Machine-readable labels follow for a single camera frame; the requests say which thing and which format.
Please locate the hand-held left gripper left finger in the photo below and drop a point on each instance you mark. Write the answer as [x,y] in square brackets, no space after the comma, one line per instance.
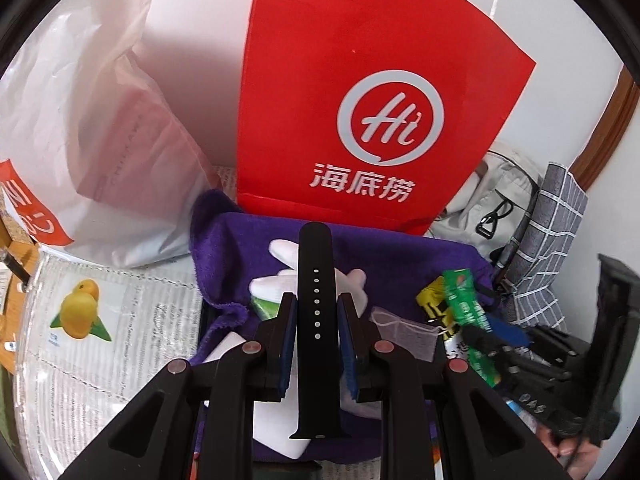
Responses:
[286,345]

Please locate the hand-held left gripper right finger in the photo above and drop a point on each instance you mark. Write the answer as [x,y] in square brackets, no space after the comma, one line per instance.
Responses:
[348,350]

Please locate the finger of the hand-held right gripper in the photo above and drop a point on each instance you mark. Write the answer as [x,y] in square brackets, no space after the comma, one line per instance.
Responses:
[482,342]
[510,332]

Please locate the green tissue pack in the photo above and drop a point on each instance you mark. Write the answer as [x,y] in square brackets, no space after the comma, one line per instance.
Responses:
[265,310]

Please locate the clear packet with green label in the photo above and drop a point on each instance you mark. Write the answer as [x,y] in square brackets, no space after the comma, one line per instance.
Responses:
[462,300]

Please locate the small clear plastic bag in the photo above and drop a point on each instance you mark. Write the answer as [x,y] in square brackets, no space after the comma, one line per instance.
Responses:
[405,332]

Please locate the white glove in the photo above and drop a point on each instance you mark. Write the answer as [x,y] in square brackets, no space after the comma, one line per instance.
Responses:
[272,285]

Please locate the person's right hand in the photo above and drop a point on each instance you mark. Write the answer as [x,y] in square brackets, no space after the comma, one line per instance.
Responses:
[567,452]

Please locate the purple towel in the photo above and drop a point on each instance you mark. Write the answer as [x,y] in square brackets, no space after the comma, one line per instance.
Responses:
[240,240]

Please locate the grey plaid folded cushion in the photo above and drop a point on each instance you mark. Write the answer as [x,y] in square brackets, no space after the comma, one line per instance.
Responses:
[555,220]

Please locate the beige backpack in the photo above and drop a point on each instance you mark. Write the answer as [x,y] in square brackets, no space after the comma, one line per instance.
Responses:
[475,200]

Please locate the red paper bag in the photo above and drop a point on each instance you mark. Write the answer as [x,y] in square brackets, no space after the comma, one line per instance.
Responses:
[300,85]

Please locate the wooden nightstand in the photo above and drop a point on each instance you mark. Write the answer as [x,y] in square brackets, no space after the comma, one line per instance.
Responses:
[12,310]

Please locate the white plastic shopping bag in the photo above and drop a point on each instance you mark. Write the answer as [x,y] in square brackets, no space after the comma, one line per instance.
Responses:
[100,135]

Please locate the brown wooden door frame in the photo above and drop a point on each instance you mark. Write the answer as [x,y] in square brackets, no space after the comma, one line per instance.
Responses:
[615,125]

